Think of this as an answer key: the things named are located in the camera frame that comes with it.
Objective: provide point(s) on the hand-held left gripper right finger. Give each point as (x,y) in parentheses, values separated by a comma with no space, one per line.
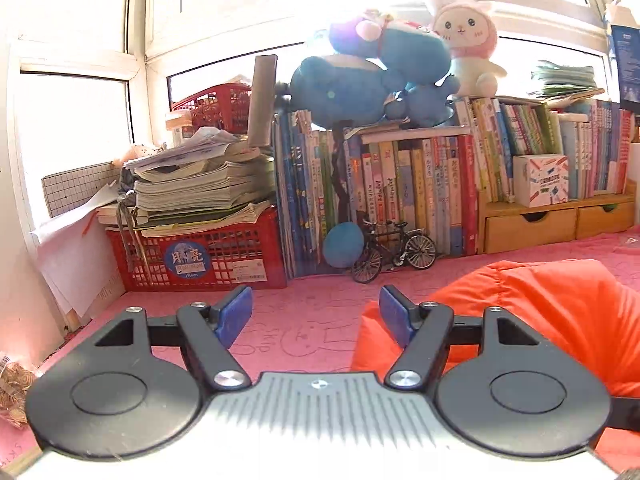
(395,310)

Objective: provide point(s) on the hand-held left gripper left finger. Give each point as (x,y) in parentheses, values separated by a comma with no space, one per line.
(235,312)

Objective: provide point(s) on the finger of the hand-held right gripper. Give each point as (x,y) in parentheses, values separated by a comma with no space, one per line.
(625,414)

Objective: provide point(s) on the orange puffer jacket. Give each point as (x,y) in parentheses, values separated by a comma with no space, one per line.
(550,310)

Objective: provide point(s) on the red plastic crate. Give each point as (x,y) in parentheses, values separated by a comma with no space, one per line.
(272,270)

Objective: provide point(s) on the black model bicycle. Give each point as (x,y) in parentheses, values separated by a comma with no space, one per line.
(420,251)

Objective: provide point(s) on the pink printed blanket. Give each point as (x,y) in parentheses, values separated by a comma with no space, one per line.
(300,310)

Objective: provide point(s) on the blue plush ball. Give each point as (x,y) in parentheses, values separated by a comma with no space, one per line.
(342,245)

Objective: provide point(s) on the row of thick upright books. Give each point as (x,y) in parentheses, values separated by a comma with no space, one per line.
(430,190)

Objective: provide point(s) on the stack of paper booklets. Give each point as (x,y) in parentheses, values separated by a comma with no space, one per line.
(200,185)

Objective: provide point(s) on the wooden drawer organizer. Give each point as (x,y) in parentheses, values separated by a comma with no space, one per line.
(505,230)

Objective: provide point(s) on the flat pile of books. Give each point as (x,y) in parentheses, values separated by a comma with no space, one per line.
(415,134)

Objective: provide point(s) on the white paper sheets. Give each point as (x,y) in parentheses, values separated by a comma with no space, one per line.
(65,260)

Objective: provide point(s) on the white printed box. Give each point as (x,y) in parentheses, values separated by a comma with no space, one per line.
(525,180)

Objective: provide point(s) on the row of colourful shelf books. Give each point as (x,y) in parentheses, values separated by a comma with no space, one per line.
(490,145)

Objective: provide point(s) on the white plastic jar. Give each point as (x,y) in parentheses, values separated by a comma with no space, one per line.
(179,130)

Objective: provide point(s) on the grey grid cutting mat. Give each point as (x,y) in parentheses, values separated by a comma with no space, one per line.
(75,190)

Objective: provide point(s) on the red plastic basket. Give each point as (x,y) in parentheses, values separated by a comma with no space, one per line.
(220,105)

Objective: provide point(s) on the blue plush toy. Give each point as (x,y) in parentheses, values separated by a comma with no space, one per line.
(340,90)

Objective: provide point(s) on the bag of gold coins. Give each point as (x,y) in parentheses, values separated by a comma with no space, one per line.
(17,395)

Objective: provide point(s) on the pink white plush bunny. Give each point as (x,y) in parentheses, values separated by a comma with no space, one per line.
(465,60)

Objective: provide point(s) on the row of pink-spined books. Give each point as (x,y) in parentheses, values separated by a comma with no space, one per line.
(600,150)

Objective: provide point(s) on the green pile of booklets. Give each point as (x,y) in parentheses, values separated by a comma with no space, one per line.
(565,80)

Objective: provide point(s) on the dark blue poster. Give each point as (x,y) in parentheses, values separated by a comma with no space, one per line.
(627,60)

